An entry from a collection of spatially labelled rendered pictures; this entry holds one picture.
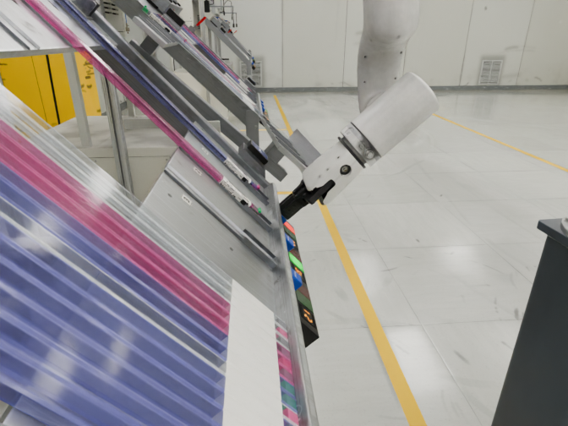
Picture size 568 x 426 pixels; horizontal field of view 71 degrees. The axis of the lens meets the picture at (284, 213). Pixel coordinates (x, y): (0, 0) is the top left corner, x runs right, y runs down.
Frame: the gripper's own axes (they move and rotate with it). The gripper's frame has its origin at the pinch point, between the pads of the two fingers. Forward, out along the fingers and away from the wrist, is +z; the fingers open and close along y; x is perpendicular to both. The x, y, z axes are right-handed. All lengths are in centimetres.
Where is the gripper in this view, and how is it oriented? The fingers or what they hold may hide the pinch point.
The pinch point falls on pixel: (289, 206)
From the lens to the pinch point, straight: 76.0
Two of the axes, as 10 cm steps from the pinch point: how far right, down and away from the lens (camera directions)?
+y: -0.8, -4.0, 9.1
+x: -6.7, -6.6, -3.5
